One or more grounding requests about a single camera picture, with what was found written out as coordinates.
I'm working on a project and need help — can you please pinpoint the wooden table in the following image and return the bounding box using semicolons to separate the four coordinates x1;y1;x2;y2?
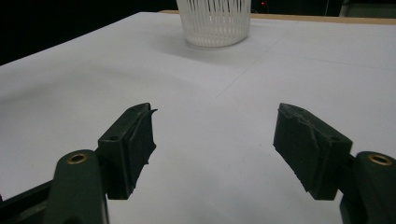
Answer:
158;9;396;26

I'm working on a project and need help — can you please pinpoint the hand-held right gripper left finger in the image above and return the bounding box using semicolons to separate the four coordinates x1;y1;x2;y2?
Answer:
97;102;159;201

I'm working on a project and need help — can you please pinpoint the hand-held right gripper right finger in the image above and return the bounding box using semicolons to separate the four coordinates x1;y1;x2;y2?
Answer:
273;103;354;201

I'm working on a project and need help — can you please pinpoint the white plastic slotted basket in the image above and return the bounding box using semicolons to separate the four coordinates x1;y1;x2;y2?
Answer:
176;0;252;49

